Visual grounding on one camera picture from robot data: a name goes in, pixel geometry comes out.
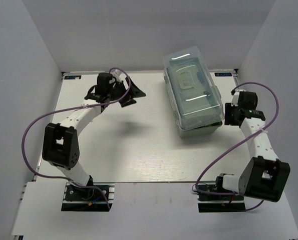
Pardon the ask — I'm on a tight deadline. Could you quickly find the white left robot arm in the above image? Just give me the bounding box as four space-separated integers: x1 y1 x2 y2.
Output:
42 67 146 200

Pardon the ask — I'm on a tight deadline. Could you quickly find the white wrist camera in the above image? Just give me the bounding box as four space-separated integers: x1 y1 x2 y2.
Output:
231 89 240 107
109 69 123 83

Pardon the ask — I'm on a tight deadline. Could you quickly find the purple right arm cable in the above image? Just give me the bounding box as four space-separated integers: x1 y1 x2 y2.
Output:
193 81 281 212

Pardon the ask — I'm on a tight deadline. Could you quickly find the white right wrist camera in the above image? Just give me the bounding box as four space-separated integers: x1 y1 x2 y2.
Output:
231 89 240 107

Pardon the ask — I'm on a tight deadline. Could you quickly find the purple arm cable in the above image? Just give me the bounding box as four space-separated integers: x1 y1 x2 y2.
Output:
193 81 281 212
22 66 132 211

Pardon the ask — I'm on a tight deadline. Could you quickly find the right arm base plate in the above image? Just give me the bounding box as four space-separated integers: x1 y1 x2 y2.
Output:
192 180 246 213

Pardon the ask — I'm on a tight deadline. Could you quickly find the green toolbox with clear lid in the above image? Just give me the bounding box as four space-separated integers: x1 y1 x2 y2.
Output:
163 46 224 138

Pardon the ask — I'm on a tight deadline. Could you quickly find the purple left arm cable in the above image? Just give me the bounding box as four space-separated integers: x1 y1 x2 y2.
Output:
22 66 132 211

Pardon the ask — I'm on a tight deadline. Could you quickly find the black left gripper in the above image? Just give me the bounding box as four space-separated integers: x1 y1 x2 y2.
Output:
107 76 146 107

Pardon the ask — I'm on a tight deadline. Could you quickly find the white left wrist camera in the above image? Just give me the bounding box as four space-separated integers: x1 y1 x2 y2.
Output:
109 69 123 83

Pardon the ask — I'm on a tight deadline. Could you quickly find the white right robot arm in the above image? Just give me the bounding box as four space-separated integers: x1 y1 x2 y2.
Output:
214 90 290 202

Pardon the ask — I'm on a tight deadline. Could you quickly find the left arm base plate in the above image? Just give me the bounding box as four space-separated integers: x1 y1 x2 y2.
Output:
61 183 115 212

